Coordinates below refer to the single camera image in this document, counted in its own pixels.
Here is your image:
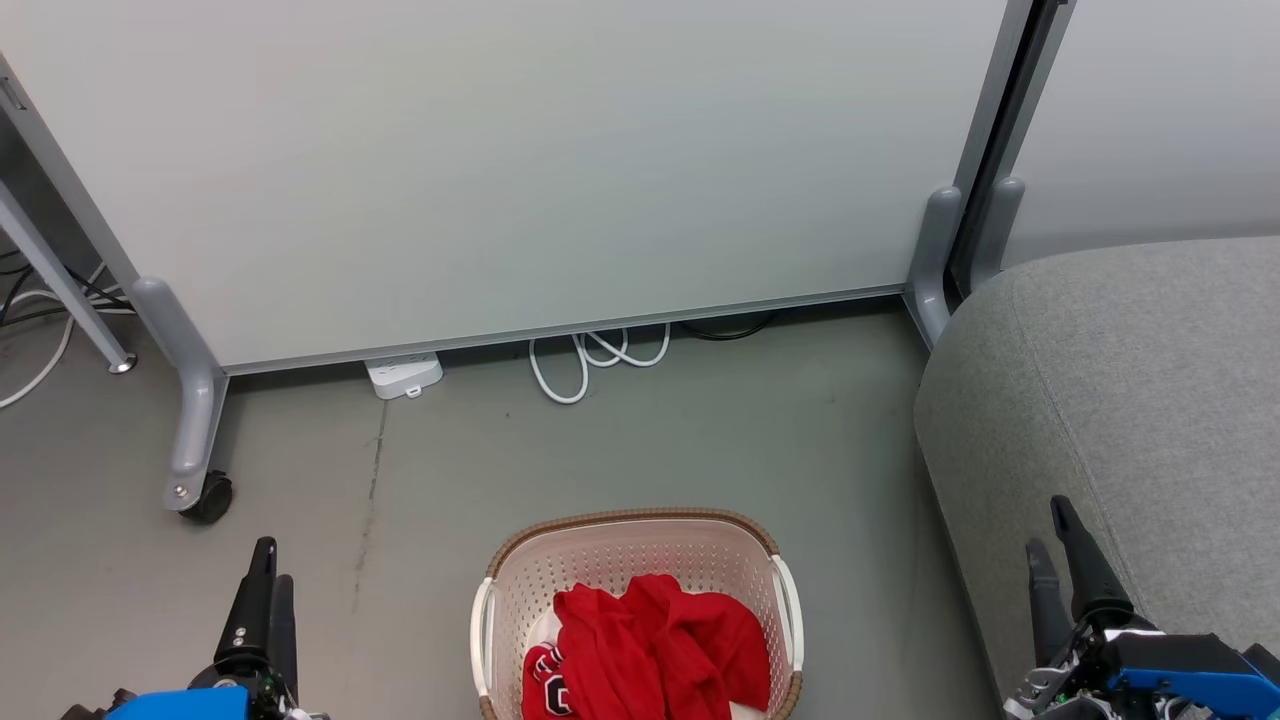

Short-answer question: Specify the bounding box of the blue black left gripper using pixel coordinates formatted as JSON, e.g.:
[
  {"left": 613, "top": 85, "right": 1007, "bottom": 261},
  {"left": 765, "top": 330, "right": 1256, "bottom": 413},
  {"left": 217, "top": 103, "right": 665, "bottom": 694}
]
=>
[{"left": 60, "top": 538, "right": 332, "bottom": 720}]

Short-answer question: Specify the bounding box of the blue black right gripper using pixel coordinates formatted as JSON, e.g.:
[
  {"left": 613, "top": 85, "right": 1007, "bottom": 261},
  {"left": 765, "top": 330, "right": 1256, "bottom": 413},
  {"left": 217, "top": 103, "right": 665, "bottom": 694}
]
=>
[{"left": 1004, "top": 495, "right": 1280, "bottom": 720}]

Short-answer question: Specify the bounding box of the black cable bundle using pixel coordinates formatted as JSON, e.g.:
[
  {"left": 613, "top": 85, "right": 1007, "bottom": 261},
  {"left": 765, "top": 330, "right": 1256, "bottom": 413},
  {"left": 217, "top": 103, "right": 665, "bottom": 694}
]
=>
[{"left": 0, "top": 248, "right": 133, "bottom": 327}]

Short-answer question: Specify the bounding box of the large white partition panel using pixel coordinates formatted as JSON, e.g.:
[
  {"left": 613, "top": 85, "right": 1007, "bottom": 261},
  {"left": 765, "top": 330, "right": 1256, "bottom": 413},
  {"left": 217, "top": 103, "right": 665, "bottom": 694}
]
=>
[{"left": 0, "top": 0, "right": 1036, "bottom": 377}]

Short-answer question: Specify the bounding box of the white looped cable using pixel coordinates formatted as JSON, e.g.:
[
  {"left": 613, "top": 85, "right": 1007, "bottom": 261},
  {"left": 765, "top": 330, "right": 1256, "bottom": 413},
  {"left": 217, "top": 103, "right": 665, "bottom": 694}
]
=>
[{"left": 527, "top": 322, "right": 672, "bottom": 406}]

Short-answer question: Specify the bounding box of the grey partition foot with caster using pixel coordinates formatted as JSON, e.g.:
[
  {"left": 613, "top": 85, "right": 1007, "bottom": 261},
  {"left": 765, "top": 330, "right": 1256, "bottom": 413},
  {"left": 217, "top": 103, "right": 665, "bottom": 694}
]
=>
[{"left": 130, "top": 277, "right": 234, "bottom": 524}]

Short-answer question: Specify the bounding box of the white power strip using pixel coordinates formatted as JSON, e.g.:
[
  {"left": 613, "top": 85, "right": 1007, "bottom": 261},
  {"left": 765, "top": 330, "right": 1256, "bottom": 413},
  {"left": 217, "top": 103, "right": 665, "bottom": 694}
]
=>
[{"left": 364, "top": 351, "right": 444, "bottom": 401}]

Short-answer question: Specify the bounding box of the grey metal table leg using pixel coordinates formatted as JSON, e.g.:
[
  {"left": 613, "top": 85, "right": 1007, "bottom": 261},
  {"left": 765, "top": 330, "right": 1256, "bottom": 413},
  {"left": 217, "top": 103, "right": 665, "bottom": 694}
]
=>
[{"left": 0, "top": 180, "right": 139, "bottom": 375}]

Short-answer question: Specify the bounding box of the grey fabric sofa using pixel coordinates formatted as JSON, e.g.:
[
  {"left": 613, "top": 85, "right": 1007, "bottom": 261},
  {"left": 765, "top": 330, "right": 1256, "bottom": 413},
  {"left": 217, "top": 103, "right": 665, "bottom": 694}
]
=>
[{"left": 913, "top": 236, "right": 1280, "bottom": 706}]

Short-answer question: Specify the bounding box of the black floor cable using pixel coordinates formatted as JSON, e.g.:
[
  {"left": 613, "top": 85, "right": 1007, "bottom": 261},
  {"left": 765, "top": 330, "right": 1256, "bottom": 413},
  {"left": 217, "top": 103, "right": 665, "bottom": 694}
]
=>
[{"left": 679, "top": 312, "right": 778, "bottom": 343}]

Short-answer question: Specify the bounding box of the white plastic laundry basket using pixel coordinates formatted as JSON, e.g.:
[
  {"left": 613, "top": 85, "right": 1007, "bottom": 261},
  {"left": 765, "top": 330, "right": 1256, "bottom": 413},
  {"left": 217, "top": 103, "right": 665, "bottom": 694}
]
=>
[{"left": 470, "top": 508, "right": 805, "bottom": 720}]

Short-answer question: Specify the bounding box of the white cable bundle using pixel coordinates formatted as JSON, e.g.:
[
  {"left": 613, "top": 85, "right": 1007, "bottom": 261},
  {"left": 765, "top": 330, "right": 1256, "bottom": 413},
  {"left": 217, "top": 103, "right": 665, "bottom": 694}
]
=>
[{"left": 0, "top": 262, "right": 137, "bottom": 410}]

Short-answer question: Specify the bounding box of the narrow white partition panel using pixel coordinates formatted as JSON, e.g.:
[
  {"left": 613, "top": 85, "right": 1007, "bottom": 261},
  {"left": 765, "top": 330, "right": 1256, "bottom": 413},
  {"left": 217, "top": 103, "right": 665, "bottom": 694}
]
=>
[{"left": 1000, "top": 0, "right": 1280, "bottom": 271}]

